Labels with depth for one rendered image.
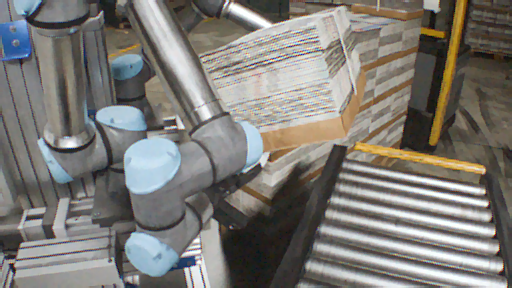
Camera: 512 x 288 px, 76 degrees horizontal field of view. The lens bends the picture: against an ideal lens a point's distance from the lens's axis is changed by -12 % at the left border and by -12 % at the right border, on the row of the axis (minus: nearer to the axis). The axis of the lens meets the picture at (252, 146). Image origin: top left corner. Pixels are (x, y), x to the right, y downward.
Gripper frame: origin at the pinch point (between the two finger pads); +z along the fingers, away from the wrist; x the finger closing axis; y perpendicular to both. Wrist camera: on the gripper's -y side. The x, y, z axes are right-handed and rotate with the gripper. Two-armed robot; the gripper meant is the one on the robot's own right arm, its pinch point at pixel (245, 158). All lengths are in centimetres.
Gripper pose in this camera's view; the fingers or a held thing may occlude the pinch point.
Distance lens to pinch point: 80.1
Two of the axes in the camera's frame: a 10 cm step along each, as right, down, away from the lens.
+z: 3.8, -4.5, 8.1
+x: -8.6, 1.6, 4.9
